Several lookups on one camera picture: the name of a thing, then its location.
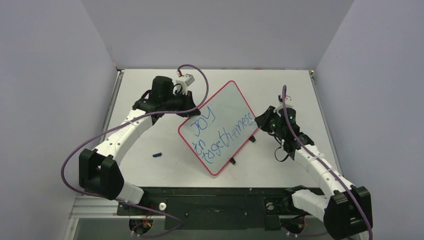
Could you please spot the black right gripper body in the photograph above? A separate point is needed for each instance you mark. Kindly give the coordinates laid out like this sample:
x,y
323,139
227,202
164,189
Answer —
x,y
263,120

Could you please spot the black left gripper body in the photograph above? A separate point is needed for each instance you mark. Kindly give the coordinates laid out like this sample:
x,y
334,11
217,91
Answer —
x,y
179,102

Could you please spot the pink framed whiteboard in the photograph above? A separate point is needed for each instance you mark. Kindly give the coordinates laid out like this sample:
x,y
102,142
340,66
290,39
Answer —
x,y
224,126

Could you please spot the blue marker cap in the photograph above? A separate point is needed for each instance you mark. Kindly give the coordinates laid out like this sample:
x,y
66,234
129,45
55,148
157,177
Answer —
x,y
157,155

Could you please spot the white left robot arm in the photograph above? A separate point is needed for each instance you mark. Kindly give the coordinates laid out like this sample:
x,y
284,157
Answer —
x,y
99,171

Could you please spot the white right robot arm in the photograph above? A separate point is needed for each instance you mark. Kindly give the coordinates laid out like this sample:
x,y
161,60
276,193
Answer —
x,y
344,209

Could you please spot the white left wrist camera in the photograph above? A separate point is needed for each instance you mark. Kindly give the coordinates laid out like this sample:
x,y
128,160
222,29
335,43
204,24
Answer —
x,y
185,81

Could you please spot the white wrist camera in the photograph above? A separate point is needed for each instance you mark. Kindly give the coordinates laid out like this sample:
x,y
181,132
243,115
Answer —
x,y
185,81
287,101

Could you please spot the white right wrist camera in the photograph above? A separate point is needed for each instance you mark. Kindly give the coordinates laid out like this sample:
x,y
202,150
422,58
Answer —
x,y
287,101

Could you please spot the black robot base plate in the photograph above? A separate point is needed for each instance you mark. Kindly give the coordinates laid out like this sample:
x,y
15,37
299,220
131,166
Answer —
x,y
224,208

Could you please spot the aluminium frame rail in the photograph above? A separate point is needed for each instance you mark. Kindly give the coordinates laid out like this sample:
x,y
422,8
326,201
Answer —
x,y
89,207

